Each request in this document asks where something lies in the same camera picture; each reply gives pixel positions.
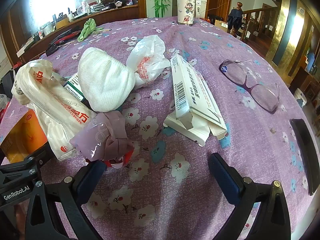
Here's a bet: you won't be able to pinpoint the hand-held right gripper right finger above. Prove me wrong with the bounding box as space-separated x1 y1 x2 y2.
208 152 292 240

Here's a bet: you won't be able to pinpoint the row of counter items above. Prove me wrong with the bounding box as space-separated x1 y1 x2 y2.
19 0 139 45

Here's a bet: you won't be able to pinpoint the orange box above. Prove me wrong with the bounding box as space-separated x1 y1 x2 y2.
0 109 48 164

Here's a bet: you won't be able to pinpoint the red tool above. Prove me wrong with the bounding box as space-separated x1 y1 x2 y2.
54 34 82 44

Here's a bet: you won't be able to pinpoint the purple plastic bag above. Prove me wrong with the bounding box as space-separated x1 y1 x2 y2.
70 111 134 167

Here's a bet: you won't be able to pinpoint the clear plastic bag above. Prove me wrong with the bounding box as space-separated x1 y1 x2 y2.
0 94 10 110

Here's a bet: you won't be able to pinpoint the large red print plastic bag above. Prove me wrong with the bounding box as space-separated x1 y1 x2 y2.
11 60 97 162

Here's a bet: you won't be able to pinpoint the wooden counter ledge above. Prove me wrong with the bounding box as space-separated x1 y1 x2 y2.
0 4 140 63

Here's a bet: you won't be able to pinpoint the purple frame glasses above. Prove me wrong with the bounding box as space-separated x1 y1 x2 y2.
219 59 280 113

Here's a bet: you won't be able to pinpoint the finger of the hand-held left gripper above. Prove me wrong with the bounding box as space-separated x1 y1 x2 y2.
0 142 54 173

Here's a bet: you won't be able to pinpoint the green cloth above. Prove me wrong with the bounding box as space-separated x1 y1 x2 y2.
77 19 104 43

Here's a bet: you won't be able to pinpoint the small white plastic bag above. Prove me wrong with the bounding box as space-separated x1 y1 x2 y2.
126 34 172 89

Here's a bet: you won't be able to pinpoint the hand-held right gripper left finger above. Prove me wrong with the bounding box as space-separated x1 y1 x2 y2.
25 160 108 240

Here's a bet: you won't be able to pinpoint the green and white box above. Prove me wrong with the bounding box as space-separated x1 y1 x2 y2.
62 72 88 105

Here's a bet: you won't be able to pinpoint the wooden stair railing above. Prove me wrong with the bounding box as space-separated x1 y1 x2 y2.
230 2 278 43

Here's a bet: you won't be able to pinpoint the white barcode carton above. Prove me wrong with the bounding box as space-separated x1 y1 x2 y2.
163 53 228 147

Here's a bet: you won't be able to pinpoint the white cartoon print cup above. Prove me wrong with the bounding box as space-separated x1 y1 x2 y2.
176 0 199 25

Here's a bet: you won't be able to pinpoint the red and white packet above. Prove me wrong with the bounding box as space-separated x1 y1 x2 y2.
85 147 135 168

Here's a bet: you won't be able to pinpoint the black phone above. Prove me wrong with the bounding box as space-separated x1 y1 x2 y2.
289 118 320 196

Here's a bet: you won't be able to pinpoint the gold mirrored pillar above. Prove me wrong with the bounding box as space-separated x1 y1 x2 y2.
265 0 315 78

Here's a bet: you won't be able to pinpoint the dark jacket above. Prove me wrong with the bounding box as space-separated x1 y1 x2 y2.
227 9 244 30

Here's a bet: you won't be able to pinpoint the purple floral tablecloth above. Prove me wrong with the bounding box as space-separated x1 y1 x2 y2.
0 16 315 240

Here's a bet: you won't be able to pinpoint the black tape dispenser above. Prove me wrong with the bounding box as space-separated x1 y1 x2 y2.
45 43 62 57

